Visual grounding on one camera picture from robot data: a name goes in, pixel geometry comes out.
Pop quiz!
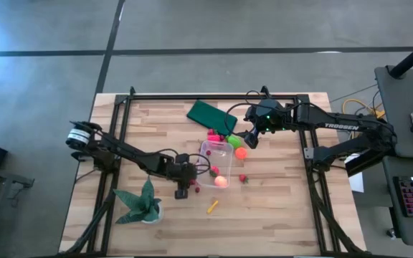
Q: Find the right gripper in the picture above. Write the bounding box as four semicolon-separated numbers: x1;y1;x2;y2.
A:
235;99;295;150

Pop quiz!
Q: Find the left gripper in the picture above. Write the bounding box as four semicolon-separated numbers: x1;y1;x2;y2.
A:
166;153;199;200

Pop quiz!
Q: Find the green toy fruit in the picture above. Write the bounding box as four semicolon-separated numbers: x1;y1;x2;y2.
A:
227;134;242;150

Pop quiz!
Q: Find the clear plastic tupperware container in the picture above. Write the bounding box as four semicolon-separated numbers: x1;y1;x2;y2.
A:
196;140;235;190

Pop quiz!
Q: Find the potted snake plant white pot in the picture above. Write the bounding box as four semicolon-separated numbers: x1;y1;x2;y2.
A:
113;176;165;226

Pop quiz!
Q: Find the folded green cloth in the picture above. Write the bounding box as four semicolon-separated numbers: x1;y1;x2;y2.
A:
186;100;239;137

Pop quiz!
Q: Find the white paper sheet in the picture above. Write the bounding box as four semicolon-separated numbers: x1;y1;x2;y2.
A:
346;153;366;194

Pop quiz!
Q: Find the black desk support bar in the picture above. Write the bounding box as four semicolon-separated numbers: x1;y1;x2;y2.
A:
344;153;384;178

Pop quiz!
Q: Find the grey side table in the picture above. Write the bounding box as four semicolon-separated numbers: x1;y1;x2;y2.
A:
374;65;413;161

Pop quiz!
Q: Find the black round pole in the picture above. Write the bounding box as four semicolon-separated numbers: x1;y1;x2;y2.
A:
388;33;413;80

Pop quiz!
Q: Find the grey keyboard desk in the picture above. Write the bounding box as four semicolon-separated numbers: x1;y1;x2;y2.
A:
381;156;413;249

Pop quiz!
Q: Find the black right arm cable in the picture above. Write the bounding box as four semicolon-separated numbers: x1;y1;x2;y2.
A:
224;90;265;138

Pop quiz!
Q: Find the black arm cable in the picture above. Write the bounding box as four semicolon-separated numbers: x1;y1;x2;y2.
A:
155;148;212;176
224;90;265;138

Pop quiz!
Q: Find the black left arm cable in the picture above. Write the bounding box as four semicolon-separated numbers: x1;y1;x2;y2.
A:
155;148;212;176

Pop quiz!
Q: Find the black aluminium table frame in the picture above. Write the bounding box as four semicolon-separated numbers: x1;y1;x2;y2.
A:
58;85;369;257

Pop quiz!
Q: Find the yellow cable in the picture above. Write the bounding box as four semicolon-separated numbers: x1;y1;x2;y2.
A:
342;98;386;140

